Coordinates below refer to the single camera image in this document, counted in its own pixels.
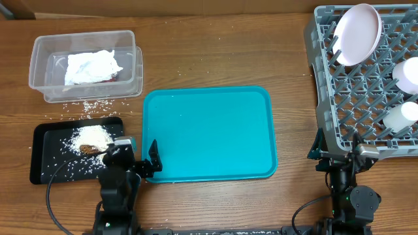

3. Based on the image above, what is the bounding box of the small white saucer bowl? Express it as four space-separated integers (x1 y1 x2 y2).
392 57 418 95

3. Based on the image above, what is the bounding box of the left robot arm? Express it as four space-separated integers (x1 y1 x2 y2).
93 136 163 235

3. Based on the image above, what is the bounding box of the large white plate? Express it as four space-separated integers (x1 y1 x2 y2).
332 3 383 66

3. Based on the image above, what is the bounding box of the grey dishwasher rack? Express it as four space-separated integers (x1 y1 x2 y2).
304 4 417 159

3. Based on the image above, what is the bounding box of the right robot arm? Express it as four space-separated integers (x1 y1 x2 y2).
308 128 381 234

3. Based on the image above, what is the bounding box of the clear plastic bin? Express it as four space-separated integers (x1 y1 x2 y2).
29 30 144 103

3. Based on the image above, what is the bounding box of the brown food scrap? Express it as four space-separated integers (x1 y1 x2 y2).
79 145 100 155

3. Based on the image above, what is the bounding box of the white cup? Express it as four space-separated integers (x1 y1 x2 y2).
383 102 418 133

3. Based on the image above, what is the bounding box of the pile of white rice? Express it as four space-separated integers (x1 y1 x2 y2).
59 125 116 155

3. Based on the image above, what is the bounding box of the white napkin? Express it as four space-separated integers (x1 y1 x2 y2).
65 50 123 86

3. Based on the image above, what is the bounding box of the red snack wrapper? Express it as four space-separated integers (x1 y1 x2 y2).
96 77 118 84

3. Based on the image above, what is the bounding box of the teal serving tray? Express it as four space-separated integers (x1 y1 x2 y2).
142 86 278 183

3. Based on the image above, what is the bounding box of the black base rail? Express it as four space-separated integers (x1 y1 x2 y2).
81 225 373 235

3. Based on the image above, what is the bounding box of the black tray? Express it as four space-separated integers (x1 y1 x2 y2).
29 117 124 185

